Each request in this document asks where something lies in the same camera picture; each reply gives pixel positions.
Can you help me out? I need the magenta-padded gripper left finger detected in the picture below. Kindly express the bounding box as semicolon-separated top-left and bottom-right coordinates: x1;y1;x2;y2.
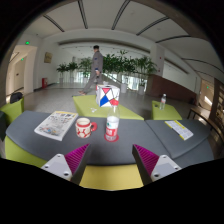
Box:
41;143;91;185

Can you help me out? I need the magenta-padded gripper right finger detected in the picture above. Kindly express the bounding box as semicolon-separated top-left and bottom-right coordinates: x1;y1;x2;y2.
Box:
131;143;183;186

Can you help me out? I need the clear red-capped water bottle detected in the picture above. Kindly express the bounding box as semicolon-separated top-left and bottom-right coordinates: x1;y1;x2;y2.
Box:
105;98;121;142

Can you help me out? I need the small clear water bottle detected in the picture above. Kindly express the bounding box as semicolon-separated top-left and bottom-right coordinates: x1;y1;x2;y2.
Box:
159;93;167;111

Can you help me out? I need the printed magazine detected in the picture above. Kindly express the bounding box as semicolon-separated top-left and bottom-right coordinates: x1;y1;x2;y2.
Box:
33;110;79;142

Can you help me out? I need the yellow and white leaflet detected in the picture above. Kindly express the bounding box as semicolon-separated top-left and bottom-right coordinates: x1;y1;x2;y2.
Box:
164;119;194;141

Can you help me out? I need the red and white mug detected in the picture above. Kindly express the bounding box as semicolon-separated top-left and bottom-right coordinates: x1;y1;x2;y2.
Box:
75;117;98;139

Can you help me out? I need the green seat block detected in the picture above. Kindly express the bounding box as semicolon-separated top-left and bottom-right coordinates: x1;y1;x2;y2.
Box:
151;100;183;121

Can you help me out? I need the flat round red coaster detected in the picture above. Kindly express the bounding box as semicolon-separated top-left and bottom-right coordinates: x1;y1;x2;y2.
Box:
103;133;120;143

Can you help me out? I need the long green bench seat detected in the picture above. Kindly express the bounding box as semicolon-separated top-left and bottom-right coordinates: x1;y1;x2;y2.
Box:
72;94;145;121

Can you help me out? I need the dark wooden bench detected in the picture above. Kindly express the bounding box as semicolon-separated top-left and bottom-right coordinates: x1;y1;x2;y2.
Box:
187;105;224;143

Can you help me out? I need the dark grey seat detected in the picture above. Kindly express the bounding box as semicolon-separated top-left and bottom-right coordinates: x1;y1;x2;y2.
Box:
0;111;8;141

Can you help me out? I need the green seat cube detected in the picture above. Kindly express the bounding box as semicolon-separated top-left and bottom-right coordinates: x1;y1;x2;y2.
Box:
0;97;25;127

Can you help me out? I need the black bag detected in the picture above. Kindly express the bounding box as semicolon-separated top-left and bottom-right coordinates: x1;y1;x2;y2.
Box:
9;91;24;104

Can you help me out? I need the white red blue polyhedron box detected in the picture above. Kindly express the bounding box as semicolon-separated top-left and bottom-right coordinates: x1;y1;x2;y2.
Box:
95;84;121;108

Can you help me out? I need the wooden shelf unit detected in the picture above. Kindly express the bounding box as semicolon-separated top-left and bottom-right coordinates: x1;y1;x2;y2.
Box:
213;79;224;124

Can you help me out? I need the person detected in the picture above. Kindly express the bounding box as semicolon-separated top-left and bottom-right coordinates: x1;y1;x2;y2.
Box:
78;44;104;96

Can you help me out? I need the row of potted plants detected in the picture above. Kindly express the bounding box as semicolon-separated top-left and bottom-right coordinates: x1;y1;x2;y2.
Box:
55;49;158;94

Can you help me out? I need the brown wall plaque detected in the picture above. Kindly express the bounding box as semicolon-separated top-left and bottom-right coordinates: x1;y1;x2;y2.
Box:
43;51;54;64

